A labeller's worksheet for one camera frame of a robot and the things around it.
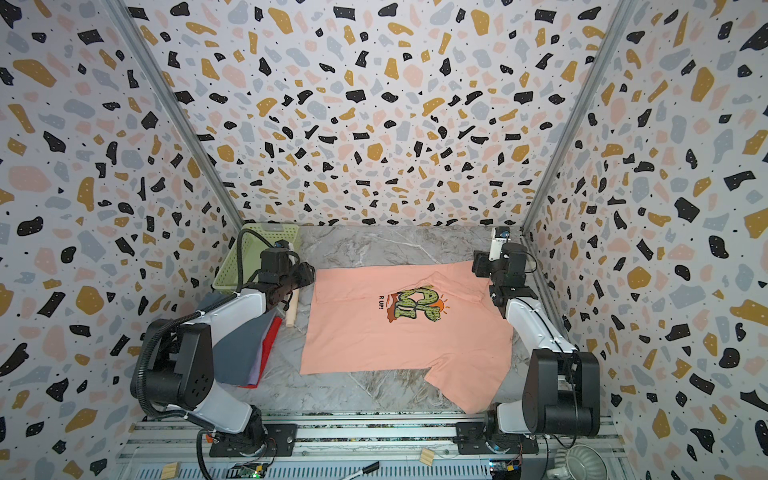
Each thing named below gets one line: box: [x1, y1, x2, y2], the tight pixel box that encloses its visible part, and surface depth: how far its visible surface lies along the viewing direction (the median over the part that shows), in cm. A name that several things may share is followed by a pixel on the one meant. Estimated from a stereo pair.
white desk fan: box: [547, 444, 609, 480], surface depth 71 cm
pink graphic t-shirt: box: [300, 261, 513, 414], surface depth 97 cm
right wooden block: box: [420, 448, 435, 466], surface depth 73 cm
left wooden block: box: [162, 462, 179, 480], surface depth 70 cm
